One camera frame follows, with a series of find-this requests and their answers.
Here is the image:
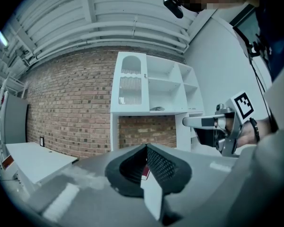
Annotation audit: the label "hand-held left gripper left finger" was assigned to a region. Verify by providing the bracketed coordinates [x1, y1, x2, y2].
[28, 143, 161, 227]

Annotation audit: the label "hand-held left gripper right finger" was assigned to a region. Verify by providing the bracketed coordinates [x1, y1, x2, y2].
[147, 143, 240, 227]

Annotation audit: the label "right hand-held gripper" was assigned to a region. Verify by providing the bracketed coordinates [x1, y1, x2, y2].
[182, 91, 255, 157]

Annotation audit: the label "person's right forearm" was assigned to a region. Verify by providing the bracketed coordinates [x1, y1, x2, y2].
[236, 117, 276, 148]

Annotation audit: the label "person's right hand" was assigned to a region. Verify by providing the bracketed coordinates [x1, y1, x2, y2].
[216, 117, 227, 130]

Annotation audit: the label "white hutch shelf unit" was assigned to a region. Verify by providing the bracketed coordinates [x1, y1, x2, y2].
[110, 51, 205, 152]

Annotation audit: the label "black wristband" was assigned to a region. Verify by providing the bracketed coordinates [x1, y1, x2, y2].
[249, 117, 261, 143]

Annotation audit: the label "white cabinet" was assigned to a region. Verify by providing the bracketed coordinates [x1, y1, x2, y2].
[1, 142, 78, 198]

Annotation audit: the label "small red box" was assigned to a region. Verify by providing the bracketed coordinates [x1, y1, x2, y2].
[1, 157, 15, 170]

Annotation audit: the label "black chest-mounted device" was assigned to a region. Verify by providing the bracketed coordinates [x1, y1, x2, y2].
[233, 26, 272, 62]

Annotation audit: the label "tall gray cabinet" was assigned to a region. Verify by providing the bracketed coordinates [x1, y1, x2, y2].
[3, 93, 29, 145]

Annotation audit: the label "dark glass window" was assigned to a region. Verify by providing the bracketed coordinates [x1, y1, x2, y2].
[229, 5, 260, 33]

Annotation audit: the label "person's dark shirt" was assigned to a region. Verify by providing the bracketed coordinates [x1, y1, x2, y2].
[253, 0, 284, 81]

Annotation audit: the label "white ceiling pipes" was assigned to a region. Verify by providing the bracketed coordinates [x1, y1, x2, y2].
[14, 20, 190, 66]

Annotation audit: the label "black cable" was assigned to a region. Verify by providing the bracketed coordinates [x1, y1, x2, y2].
[249, 55, 279, 132]

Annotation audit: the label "black head-worn camera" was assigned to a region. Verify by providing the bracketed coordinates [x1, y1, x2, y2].
[163, 0, 184, 19]

